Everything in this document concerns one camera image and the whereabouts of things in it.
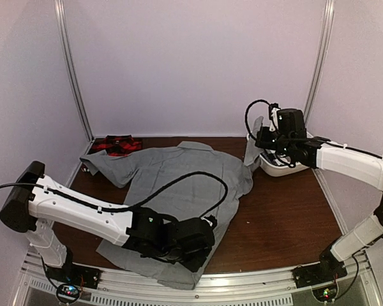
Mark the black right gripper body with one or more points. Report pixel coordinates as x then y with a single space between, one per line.
281 145

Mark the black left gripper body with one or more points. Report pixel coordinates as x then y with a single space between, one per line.
192 264

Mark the grey long sleeve shirt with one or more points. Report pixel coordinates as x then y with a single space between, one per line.
205 182

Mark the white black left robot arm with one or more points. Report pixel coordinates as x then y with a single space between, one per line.
36 198

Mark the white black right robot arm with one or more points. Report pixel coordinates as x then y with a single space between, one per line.
322 154

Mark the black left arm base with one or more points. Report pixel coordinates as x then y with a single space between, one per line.
69 287

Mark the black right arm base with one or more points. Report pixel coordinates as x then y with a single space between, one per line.
322 277

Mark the blue plaid shirt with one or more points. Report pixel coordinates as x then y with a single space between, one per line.
274 159

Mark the white laundry basket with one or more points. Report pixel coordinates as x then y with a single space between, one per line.
253 160

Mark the red black plaid shirt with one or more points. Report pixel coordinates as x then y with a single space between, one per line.
112 156

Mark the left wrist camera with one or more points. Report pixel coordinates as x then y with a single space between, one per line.
211 220

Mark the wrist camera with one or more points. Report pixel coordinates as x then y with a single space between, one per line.
273 109
211 220

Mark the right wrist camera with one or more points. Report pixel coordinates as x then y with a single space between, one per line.
273 109

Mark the right aluminium corner post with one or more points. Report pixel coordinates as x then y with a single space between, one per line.
325 38

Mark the aluminium corner post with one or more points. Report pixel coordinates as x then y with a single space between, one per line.
70 68
325 38

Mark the left aluminium corner post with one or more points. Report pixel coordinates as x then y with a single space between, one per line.
70 68

